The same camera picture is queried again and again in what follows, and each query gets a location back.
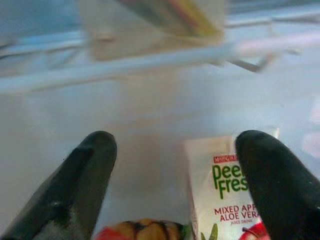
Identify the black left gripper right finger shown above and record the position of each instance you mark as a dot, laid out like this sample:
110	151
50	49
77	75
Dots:
280	182

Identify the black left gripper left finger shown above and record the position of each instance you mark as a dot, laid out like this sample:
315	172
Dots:
70	190

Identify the white Peel Fresh juice carton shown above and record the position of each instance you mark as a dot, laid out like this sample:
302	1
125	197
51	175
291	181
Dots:
220	187

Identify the clear fridge shelf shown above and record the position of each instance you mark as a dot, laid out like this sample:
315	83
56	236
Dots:
140	67

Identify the pastry with chocolate drizzle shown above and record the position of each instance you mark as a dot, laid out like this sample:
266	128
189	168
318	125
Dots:
142	230

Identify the pale packet with coloured stripes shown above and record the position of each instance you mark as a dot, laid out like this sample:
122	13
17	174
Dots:
150	27

